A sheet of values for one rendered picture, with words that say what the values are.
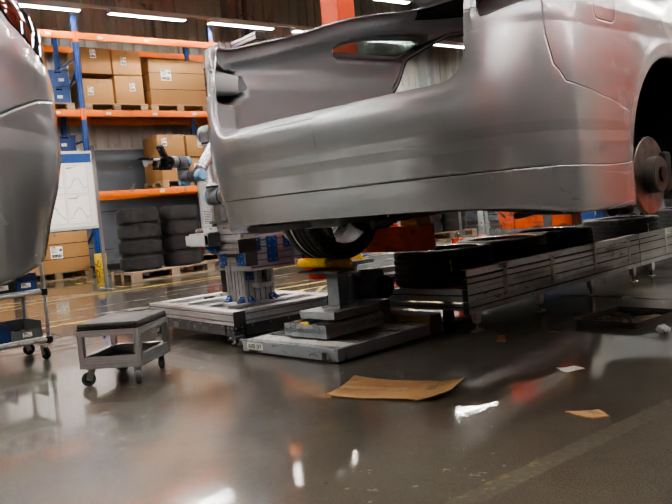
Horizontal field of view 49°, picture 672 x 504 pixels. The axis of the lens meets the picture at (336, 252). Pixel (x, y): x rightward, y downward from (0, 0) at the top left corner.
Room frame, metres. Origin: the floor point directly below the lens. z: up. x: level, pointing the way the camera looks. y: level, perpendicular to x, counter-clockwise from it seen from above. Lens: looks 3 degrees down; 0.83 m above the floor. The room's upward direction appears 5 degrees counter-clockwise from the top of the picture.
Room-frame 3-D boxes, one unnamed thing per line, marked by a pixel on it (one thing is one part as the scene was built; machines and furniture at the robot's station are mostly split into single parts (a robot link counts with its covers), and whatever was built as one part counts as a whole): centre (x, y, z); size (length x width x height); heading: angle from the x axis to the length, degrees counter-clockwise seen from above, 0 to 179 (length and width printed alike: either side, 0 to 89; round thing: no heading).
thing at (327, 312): (4.50, 0.01, 0.32); 0.40 x 0.30 x 0.28; 134
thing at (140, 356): (4.05, 1.21, 0.17); 0.43 x 0.36 x 0.34; 170
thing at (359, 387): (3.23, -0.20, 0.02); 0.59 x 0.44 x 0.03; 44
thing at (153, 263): (11.68, 2.75, 0.55); 1.40 x 0.80 x 1.09; 130
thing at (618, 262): (5.56, -1.35, 0.14); 2.47 x 0.85 x 0.27; 134
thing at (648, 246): (6.78, -2.59, 0.20); 1.00 x 0.86 x 0.39; 134
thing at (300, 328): (4.46, 0.05, 0.13); 0.50 x 0.36 x 0.10; 134
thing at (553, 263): (5.27, -1.63, 0.28); 2.47 x 0.06 x 0.22; 134
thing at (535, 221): (6.10, -1.77, 0.69); 0.52 x 0.17 x 0.35; 44
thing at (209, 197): (5.01, 0.78, 1.19); 0.15 x 0.12 x 0.55; 53
